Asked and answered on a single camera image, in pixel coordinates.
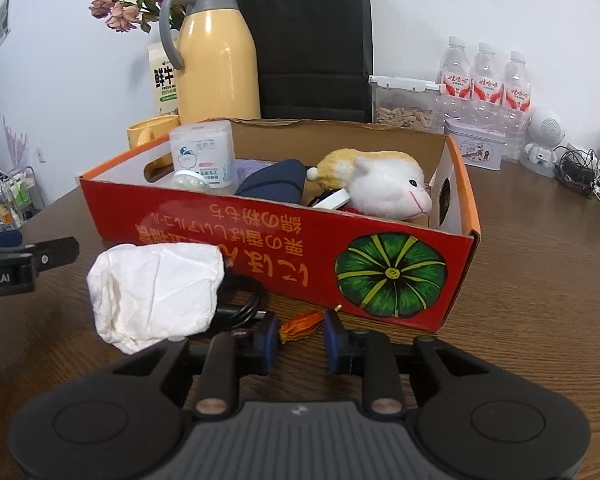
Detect white robot toy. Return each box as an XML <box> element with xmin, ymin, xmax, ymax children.
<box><xmin>521</xmin><ymin>109</ymin><xmax>566</xmax><ymax>178</ymax></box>

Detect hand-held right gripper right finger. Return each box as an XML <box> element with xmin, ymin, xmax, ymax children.
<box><xmin>322</xmin><ymin>310</ymin><xmax>491</xmax><ymax>418</ymax></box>

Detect small orange paper umbrella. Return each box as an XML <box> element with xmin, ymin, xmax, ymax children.
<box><xmin>279</xmin><ymin>305</ymin><xmax>343</xmax><ymax>345</ymax></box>

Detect yellow mug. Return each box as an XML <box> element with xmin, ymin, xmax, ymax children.
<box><xmin>126</xmin><ymin>114</ymin><xmax>182</xmax><ymax>151</ymax></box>

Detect iridescent plastic bag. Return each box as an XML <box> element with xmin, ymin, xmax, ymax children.
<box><xmin>172</xmin><ymin>170</ymin><xmax>208</xmax><ymax>192</ymax></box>

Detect black cable coil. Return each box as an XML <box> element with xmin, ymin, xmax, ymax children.
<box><xmin>207</xmin><ymin>270</ymin><xmax>278</xmax><ymax>333</ymax></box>

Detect white milk carton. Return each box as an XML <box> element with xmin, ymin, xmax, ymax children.
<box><xmin>146</xmin><ymin>42</ymin><xmax>181</xmax><ymax>117</ymax></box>

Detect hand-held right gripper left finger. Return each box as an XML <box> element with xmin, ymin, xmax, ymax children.
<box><xmin>112</xmin><ymin>316</ymin><xmax>280</xmax><ymax>418</ymax></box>

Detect storage rack with bottles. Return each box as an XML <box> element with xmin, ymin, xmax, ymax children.
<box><xmin>0</xmin><ymin>162</ymin><xmax>46</xmax><ymax>233</ymax></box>

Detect clear container of nuts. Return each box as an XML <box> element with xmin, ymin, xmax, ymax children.
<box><xmin>369</xmin><ymin>75</ymin><xmax>443</xmax><ymax>133</ymax></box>

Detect purple burlap pouch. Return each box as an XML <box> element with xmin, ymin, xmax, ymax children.
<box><xmin>235</xmin><ymin>157</ymin><xmax>281</xmax><ymax>178</ymax></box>

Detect yellow thermos jug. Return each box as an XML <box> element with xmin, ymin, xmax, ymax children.
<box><xmin>159</xmin><ymin>0</ymin><xmax>262</xmax><ymax>123</ymax></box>

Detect yellow and white plush toy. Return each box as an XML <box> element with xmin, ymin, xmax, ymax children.
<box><xmin>305</xmin><ymin>147</ymin><xmax>433</xmax><ymax>221</ymax></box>

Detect clear water bottle red label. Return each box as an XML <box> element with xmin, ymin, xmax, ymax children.
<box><xmin>437</xmin><ymin>36</ymin><xmax>473</xmax><ymax>126</ymax></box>
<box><xmin>471</xmin><ymin>42</ymin><xmax>503</xmax><ymax>126</ymax></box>
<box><xmin>501</xmin><ymin>50</ymin><xmax>532</xmax><ymax>161</ymax></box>

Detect translucent cotton swab box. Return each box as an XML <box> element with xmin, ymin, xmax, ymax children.
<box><xmin>169</xmin><ymin>120</ymin><xmax>238</xmax><ymax>191</ymax></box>

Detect navy zip case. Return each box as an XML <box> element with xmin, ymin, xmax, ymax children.
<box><xmin>235</xmin><ymin>159</ymin><xmax>306</xmax><ymax>206</ymax></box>

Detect red cardboard box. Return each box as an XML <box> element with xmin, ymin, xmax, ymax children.
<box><xmin>77</xmin><ymin>117</ymin><xmax>482</xmax><ymax>333</ymax></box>

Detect paper sheet on wall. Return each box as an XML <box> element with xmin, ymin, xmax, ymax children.
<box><xmin>0</xmin><ymin>0</ymin><xmax>12</xmax><ymax>50</ymax></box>

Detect crumpled white tissue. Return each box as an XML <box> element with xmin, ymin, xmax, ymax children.
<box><xmin>86</xmin><ymin>242</ymin><xmax>226</xmax><ymax>356</ymax></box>

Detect white printed tin box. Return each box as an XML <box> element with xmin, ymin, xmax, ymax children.
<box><xmin>444</xmin><ymin>119</ymin><xmax>503</xmax><ymax>168</ymax></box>

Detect black paper bag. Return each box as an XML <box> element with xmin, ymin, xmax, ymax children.
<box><xmin>235</xmin><ymin>0</ymin><xmax>374</xmax><ymax>123</ymax></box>

